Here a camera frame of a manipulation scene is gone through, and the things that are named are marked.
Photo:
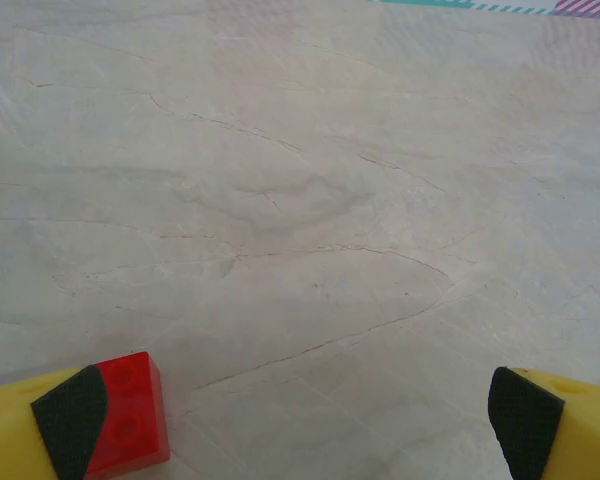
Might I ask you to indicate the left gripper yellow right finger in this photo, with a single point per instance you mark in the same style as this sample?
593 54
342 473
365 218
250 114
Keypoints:
580 440

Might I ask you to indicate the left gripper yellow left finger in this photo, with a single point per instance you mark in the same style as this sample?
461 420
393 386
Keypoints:
10 430

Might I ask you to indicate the red toy brick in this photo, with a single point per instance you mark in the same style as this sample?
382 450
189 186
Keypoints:
135 410

